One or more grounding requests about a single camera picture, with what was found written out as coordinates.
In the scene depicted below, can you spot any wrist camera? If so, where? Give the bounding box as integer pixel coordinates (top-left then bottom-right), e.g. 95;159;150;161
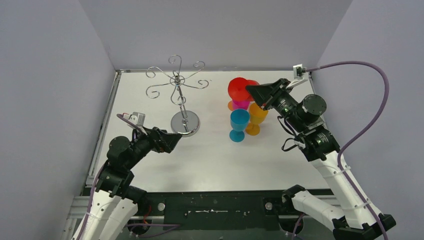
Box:
287;64;310;89
123;112;146;128

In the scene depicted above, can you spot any blue wine glass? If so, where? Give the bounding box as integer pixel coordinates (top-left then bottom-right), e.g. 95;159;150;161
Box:
229;108;250;143

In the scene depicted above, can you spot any magenta wine glass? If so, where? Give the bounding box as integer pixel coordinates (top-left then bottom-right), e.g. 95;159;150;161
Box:
229;100;251;111

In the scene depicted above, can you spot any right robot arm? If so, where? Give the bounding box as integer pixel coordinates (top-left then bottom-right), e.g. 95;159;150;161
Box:
246;78;396;240

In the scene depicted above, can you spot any yellow wine glass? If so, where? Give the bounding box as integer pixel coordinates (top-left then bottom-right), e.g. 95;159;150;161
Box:
245;103;269;136

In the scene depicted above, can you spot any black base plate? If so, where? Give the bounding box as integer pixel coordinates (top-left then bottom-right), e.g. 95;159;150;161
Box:
81;187;335;233

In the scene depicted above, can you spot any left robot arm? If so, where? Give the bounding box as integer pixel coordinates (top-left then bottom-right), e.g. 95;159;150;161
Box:
72;127;182;240

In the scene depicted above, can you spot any red wine glass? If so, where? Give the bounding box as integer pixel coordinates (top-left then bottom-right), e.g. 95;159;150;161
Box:
227;77;259;102

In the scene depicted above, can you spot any orange wine glass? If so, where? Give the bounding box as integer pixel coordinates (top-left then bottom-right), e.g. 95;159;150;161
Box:
227;100;234;111

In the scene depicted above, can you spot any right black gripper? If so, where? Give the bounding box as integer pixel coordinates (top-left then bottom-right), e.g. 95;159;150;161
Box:
246;77;307;132

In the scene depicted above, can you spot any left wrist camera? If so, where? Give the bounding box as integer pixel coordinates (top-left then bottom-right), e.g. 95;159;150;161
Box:
123;112;146;128

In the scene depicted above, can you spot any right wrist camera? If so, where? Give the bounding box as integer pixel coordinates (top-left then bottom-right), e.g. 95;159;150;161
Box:
287;64;310;89

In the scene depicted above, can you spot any chrome wine glass rack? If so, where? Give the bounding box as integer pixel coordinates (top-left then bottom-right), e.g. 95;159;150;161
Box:
145;54;210;137

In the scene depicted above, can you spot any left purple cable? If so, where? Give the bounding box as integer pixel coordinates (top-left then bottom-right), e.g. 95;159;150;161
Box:
77;113;182;240

